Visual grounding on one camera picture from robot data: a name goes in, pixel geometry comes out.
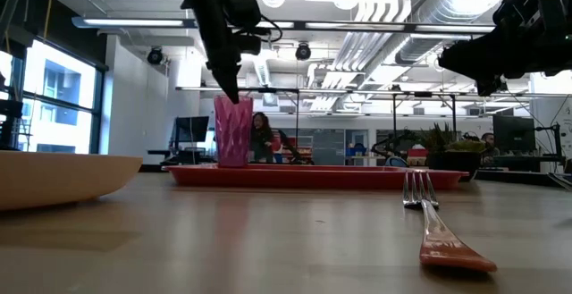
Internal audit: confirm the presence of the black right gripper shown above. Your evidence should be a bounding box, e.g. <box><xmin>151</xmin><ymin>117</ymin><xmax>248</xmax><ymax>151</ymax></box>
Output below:
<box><xmin>437</xmin><ymin>0</ymin><xmax>572</xmax><ymax>97</ymax></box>

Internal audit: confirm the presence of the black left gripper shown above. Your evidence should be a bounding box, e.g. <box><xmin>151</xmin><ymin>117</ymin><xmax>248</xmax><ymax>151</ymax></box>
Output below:
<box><xmin>181</xmin><ymin>0</ymin><xmax>245</xmax><ymax>105</ymax></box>

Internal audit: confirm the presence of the pink faceted plastic cup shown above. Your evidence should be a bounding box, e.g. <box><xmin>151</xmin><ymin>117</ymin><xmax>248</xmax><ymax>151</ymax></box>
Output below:
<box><xmin>213</xmin><ymin>95</ymin><xmax>255</xmax><ymax>169</ymax></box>

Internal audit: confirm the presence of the orange clear plastic fork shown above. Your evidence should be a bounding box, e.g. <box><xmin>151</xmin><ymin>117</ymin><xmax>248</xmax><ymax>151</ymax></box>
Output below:
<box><xmin>402</xmin><ymin>170</ymin><xmax>499</xmax><ymax>273</ymax></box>

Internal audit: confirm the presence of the beige plastic plate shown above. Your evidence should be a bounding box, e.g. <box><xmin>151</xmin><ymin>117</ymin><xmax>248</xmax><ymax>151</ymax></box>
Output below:
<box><xmin>0</xmin><ymin>150</ymin><xmax>144</xmax><ymax>212</ymax></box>

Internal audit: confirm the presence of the red plastic tray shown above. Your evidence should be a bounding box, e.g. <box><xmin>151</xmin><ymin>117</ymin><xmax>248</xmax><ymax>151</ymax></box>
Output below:
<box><xmin>161</xmin><ymin>163</ymin><xmax>470</xmax><ymax>191</ymax></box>

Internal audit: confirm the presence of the person standing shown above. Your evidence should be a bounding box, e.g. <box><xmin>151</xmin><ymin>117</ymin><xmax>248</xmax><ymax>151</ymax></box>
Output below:
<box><xmin>248</xmin><ymin>111</ymin><xmax>282</xmax><ymax>164</ymax></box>

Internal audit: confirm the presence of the large black computer monitor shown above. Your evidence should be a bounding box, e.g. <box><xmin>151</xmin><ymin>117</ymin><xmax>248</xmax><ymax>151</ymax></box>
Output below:
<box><xmin>492</xmin><ymin>113</ymin><xmax>536</xmax><ymax>154</ymax></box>

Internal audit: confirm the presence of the person seated at desk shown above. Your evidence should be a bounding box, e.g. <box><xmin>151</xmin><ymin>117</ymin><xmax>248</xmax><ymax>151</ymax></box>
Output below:
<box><xmin>480</xmin><ymin>131</ymin><xmax>501</xmax><ymax>166</ymax></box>

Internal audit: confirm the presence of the green potted plant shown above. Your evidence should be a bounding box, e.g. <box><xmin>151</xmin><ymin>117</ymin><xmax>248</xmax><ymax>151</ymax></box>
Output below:
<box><xmin>422</xmin><ymin>122</ymin><xmax>487</xmax><ymax>155</ymax></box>

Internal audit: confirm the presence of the black ceiling spotlight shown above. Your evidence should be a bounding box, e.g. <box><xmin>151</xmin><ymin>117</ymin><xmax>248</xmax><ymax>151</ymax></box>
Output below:
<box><xmin>294</xmin><ymin>41</ymin><xmax>312</xmax><ymax>62</ymax></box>
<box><xmin>147</xmin><ymin>46</ymin><xmax>164</xmax><ymax>66</ymax></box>

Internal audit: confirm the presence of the black plant pot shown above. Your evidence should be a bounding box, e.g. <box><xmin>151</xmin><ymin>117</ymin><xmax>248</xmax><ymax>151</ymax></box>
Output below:
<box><xmin>426</xmin><ymin>150</ymin><xmax>483</xmax><ymax>182</ymax></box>

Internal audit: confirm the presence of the overhead light bar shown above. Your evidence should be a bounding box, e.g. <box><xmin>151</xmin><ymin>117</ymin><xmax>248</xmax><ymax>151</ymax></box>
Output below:
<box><xmin>71</xmin><ymin>15</ymin><xmax>497</xmax><ymax>34</ymax></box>

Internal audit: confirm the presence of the large window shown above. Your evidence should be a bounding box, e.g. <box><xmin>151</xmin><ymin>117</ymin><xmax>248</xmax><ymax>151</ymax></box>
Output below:
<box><xmin>0</xmin><ymin>38</ymin><xmax>106</xmax><ymax>155</ymax></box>

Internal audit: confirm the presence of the black stand beside window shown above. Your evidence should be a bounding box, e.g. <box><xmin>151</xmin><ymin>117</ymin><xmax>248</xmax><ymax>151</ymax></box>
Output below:
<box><xmin>0</xmin><ymin>72</ymin><xmax>24</xmax><ymax>152</ymax></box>

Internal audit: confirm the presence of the silver ventilation duct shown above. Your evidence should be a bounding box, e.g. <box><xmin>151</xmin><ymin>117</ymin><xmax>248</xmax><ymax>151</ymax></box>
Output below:
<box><xmin>395</xmin><ymin>0</ymin><xmax>519</xmax><ymax>66</ymax></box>

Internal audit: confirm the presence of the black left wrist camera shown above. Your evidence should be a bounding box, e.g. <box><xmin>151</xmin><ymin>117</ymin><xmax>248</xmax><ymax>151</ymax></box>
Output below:
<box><xmin>222</xmin><ymin>0</ymin><xmax>283</xmax><ymax>57</ymax></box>

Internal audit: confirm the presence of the black metal frame stand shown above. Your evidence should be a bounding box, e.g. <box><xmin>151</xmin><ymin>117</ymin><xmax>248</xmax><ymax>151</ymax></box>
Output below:
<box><xmin>236</xmin><ymin>87</ymin><xmax>459</xmax><ymax>152</ymax></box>

